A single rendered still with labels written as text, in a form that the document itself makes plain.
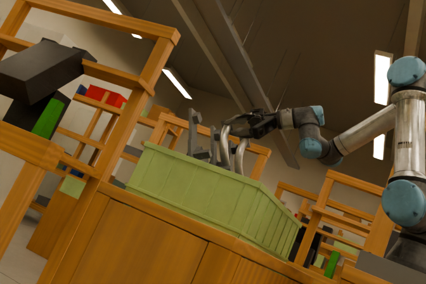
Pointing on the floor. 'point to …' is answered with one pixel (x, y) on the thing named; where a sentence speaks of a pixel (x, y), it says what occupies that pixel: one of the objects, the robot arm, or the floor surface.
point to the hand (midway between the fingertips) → (227, 128)
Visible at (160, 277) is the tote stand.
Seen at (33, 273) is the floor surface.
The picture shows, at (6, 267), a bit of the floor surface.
